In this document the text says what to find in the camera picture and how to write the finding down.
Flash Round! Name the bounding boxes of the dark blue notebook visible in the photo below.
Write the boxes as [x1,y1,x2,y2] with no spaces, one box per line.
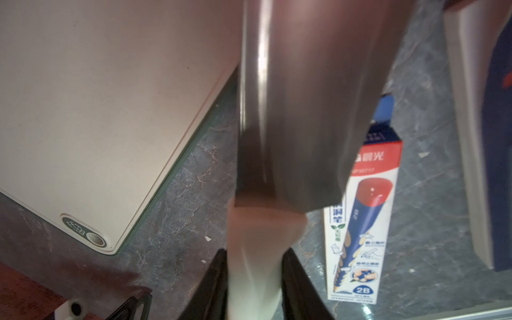
[443,1,511,271]

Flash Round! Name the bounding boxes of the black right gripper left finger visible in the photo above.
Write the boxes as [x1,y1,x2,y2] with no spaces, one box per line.
[178,249,228,320]

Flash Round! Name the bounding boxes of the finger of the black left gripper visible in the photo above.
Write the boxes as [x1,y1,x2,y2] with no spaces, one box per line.
[106,293,153,320]

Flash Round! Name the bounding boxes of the beige green-rimmed cutting board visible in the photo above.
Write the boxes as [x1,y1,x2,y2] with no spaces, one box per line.
[1,1,243,255]

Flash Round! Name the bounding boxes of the knife with cream handle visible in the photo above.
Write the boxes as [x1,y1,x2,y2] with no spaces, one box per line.
[226,1,414,319]

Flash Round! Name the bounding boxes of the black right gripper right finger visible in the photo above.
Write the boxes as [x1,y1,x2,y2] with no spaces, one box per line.
[281,248,333,320]

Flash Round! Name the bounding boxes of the red blue pencil box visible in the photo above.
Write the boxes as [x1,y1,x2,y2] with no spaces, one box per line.
[323,94,403,305]

